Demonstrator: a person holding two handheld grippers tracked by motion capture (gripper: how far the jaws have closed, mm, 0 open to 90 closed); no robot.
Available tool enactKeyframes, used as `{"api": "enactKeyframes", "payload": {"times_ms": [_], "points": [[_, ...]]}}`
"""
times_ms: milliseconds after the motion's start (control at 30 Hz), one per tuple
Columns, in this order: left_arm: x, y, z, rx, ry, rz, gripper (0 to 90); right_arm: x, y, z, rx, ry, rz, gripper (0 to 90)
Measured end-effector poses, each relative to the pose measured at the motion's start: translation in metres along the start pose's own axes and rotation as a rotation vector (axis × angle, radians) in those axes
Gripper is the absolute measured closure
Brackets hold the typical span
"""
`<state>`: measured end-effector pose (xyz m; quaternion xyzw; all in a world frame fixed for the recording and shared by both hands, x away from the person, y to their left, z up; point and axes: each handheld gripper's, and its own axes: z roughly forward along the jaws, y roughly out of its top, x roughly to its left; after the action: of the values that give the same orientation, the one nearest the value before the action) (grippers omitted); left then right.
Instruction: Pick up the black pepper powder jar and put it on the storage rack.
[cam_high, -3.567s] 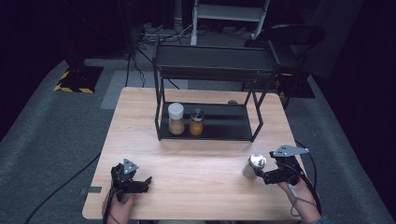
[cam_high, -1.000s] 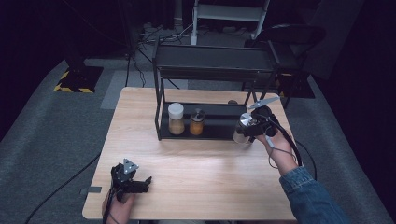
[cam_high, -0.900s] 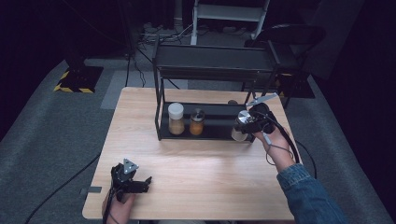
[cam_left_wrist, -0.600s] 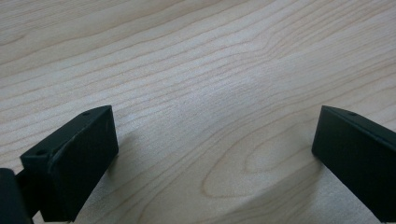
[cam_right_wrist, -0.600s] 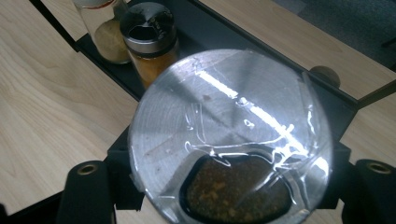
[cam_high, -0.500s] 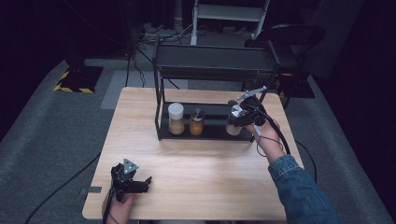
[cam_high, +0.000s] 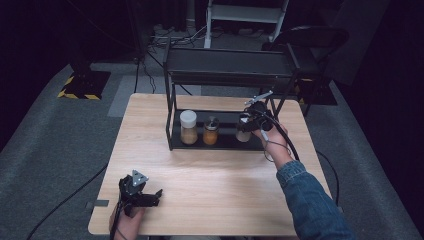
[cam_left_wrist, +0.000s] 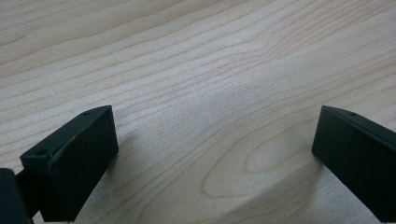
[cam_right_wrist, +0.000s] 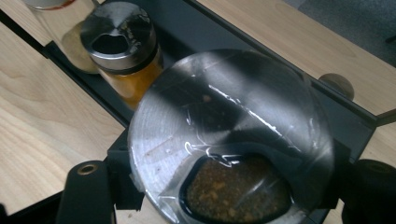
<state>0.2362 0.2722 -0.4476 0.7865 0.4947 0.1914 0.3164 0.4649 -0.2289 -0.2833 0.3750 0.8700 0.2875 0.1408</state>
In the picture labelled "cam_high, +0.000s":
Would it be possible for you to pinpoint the black base yellow striped edge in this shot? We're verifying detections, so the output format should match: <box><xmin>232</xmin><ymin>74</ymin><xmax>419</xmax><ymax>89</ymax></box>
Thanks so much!
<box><xmin>56</xmin><ymin>61</ymin><xmax>112</xmax><ymax>101</ymax></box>

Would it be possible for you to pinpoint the white lid glass spice jar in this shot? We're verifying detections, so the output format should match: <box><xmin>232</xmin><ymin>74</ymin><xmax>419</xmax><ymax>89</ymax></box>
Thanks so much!
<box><xmin>179</xmin><ymin>109</ymin><xmax>199</xmax><ymax>146</ymax></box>

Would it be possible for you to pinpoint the light grey floor mat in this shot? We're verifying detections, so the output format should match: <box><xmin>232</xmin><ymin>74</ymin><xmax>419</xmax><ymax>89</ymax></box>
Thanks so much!
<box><xmin>106</xmin><ymin>74</ymin><xmax>203</xmax><ymax>119</ymax></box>

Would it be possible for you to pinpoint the orange powder glass spice jar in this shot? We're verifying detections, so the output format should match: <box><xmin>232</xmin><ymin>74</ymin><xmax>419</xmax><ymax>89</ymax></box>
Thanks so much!
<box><xmin>202</xmin><ymin>116</ymin><xmax>221</xmax><ymax>146</ymax></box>

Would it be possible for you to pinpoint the person's right hand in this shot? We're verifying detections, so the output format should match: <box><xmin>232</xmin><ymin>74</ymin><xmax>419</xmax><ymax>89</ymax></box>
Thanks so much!
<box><xmin>252</xmin><ymin>123</ymin><xmax>294</xmax><ymax>170</ymax></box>

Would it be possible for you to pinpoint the black two-tier metal rack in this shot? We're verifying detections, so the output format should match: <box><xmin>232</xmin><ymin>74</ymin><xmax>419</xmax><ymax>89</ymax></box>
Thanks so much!
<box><xmin>162</xmin><ymin>37</ymin><xmax>302</xmax><ymax>152</ymax></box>

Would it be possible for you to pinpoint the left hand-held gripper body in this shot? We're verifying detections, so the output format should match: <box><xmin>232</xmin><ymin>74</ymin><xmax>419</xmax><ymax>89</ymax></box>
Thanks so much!
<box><xmin>118</xmin><ymin>169</ymin><xmax>152</xmax><ymax>218</ymax></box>

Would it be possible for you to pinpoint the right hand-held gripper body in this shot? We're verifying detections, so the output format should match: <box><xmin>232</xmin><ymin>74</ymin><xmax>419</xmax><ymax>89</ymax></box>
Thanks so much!
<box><xmin>242</xmin><ymin>90</ymin><xmax>275</xmax><ymax>133</ymax></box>

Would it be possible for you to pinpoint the black floor cable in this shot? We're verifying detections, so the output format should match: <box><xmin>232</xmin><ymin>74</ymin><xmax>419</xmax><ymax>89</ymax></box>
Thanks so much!
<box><xmin>315</xmin><ymin>149</ymin><xmax>340</xmax><ymax>207</ymax></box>
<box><xmin>25</xmin><ymin>162</ymin><xmax>110</xmax><ymax>240</ymax></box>

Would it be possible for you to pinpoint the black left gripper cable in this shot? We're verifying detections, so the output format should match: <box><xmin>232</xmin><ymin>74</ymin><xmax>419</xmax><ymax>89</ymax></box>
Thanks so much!
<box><xmin>109</xmin><ymin>196</ymin><xmax>125</xmax><ymax>240</ymax></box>

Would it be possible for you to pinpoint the thin grey cable white plug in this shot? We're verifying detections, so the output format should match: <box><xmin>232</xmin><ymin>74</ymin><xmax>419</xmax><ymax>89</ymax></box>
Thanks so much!
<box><xmin>259</xmin><ymin>129</ymin><xmax>292</xmax><ymax>164</ymax></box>

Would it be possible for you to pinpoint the person's left hand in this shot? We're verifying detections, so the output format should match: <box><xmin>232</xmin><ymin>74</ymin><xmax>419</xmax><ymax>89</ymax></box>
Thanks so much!
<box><xmin>108</xmin><ymin>205</ymin><xmax>146</xmax><ymax>240</ymax></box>

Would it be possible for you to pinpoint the pale powder glass spice jar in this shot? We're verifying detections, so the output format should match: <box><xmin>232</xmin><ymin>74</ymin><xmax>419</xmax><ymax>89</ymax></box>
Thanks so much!
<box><xmin>235</xmin><ymin>114</ymin><xmax>252</xmax><ymax>144</ymax></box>

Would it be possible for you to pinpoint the grey tape strip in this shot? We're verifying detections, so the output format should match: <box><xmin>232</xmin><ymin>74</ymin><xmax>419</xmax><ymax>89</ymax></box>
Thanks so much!
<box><xmin>85</xmin><ymin>199</ymin><xmax>110</xmax><ymax>210</ymax></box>

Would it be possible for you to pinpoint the tangle of floor cables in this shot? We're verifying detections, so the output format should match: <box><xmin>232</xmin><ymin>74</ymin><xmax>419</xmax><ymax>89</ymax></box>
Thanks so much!
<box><xmin>146</xmin><ymin>23</ymin><xmax>209</xmax><ymax>48</ymax></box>

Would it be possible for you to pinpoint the white metal stand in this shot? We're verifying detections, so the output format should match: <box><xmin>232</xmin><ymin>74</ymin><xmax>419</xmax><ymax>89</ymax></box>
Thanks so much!
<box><xmin>203</xmin><ymin>0</ymin><xmax>291</xmax><ymax>50</ymax></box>

